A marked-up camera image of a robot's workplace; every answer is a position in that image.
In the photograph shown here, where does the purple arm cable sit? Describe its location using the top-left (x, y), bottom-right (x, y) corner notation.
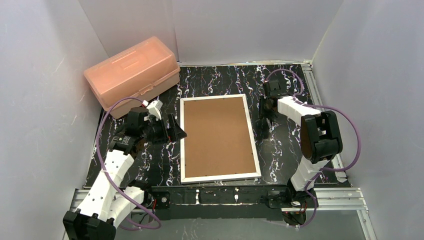
top-left (264, 68), bottom-right (363, 229)
top-left (95, 96), bottom-right (163, 232)

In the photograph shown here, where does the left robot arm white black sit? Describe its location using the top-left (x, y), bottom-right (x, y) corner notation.
top-left (62, 107), bottom-right (187, 240)

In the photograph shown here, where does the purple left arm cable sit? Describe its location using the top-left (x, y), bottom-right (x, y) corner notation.
top-left (95, 96), bottom-right (163, 232)

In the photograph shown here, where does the white picture frame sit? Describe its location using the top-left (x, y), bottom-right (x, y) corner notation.
top-left (179, 94), bottom-right (262, 184)

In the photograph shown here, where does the aluminium right side rail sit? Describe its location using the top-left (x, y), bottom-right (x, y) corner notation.
top-left (300, 61), bottom-right (351, 188)

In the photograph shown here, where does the aluminium rail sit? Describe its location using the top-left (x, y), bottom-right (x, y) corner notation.
top-left (300, 61), bottom-right (351, 188)
top-left (70, 186), bottom-right (375, 240)

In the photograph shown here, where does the aluminium front rail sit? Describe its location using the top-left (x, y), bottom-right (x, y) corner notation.
top-left (70, 186), bottom-right (375, 240)

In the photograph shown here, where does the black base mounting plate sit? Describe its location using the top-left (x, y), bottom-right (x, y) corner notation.
top-left (120, 185), bottom-right (319, 221)

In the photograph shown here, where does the translucent orange plastic box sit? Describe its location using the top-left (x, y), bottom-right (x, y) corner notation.
top-left (83, 36), bottom-right (180, 119)

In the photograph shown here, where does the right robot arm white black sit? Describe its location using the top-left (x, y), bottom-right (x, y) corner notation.
top-left (259, 80), bottom-right (343, 193)

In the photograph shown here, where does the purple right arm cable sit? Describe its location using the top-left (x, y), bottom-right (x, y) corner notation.
top-left (264, 68), bottom-right (363, 229)

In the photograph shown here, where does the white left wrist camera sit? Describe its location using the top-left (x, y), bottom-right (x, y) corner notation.
top-left (146, 100), bottom-right (163, 120)

